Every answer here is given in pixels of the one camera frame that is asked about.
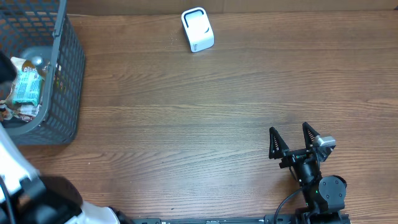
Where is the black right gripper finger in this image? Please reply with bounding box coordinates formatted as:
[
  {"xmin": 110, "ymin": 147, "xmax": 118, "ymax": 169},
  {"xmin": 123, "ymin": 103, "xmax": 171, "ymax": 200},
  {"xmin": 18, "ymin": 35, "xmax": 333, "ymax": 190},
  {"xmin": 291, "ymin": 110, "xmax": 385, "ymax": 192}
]
[
  {"xmin": 302, "ymin": 122, "xmax": 319, "ymax": 149},
  {"xmin": 269, "ymin": 127, "xmax": 289, "ymax": 159}
]

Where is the brown snack pouch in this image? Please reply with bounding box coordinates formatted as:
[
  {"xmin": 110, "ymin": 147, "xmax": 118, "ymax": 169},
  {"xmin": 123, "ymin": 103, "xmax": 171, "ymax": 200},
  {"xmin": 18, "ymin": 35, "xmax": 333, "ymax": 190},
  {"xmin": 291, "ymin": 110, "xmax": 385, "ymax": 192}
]
[{"xmin": 1, "ymin": 57, "xmax": 45, "ymax": 123}]

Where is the yellow liquid bottle silver cap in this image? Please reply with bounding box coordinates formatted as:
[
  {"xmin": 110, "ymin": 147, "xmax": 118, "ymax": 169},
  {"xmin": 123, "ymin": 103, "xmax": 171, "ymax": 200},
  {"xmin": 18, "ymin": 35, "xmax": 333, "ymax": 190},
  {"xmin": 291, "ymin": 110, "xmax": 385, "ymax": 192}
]
[{"xmin": 31, "ymin": 56, "xmax": 50, "ymax": 78}]

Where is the teal snack bar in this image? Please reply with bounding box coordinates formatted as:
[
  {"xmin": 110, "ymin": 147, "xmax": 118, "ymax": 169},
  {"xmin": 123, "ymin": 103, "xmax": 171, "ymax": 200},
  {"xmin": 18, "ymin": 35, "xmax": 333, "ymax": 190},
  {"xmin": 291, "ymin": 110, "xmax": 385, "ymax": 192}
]
[{"xmin": 12, "ymin": 72, "xmax": 43, "ymax": 106}]

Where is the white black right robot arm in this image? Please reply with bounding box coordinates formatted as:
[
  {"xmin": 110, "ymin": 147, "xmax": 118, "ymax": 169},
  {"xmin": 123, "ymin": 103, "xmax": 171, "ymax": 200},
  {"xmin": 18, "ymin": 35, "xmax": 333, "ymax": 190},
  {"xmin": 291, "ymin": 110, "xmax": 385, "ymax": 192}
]
[{"xmin": 269, "ymin": 122, "xmax": 351, "ymax": 224}]

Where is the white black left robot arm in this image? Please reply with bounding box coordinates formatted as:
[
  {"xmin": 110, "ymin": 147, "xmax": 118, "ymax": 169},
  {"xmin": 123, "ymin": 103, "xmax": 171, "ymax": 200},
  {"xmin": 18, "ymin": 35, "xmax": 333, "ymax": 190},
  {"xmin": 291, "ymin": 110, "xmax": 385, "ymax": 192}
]
[{"xmin": 1, "ymin": 128, "xmax": 132, "ymax": 224}]

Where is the white barcode scanner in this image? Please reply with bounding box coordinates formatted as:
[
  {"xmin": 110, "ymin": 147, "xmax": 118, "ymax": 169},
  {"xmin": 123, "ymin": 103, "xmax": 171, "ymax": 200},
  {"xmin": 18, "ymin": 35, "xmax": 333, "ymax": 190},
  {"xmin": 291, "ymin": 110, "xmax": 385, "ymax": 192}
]
[{"xmin": 181, "ymin": 7, "xmax": 215, "ymax": 53}]

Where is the dark grey plastic basket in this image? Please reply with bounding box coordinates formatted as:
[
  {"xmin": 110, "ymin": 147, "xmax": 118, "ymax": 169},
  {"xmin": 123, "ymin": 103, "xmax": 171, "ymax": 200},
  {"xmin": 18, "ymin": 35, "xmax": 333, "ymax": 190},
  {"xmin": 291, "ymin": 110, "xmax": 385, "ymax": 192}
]
[{"xmin": 1, "ymin": 1, "xmax": 85, "ymax": 145}]

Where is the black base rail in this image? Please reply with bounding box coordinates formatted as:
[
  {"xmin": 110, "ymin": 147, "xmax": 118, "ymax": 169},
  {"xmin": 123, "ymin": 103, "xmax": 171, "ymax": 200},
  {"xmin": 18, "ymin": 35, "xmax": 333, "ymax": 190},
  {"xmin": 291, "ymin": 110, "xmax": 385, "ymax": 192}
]
[{"xmin": 132, "ymin": 213, "xmax": 352, "ymax": 224}]

